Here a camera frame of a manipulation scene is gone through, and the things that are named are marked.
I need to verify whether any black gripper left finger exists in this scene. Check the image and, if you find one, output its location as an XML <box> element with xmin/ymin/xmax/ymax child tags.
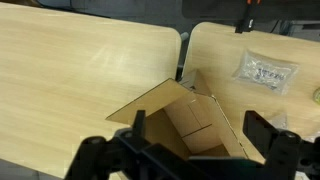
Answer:
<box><xmin>132</xmin><ymin>110</ymin><xmax>146</xmax><ymax>137</ymax></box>

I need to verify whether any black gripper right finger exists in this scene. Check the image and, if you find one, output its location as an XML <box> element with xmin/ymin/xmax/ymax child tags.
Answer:
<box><xmin>242</xmin><ymin>110</ymin><xmax>279</xmax><ymax>158</ymax></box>

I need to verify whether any small clear plastic bag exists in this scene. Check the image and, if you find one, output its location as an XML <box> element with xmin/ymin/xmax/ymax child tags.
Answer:
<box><xmin>233</xmin><ymin>50</ymin><xmax>299</xmax><ymax>95</ymax></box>

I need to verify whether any brown cardboard box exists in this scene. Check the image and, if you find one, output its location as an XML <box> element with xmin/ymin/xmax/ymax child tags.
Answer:
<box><xmin>107</xmin><ymin>70</ymin><xmax>261</xmax><ymax>161</ymax></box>

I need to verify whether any black orange clamp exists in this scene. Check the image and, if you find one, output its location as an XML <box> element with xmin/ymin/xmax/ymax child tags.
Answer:
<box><xmin>235</xmin><ymin>0</ymin><xmax>261</xmax><ymax>34</ymax></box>

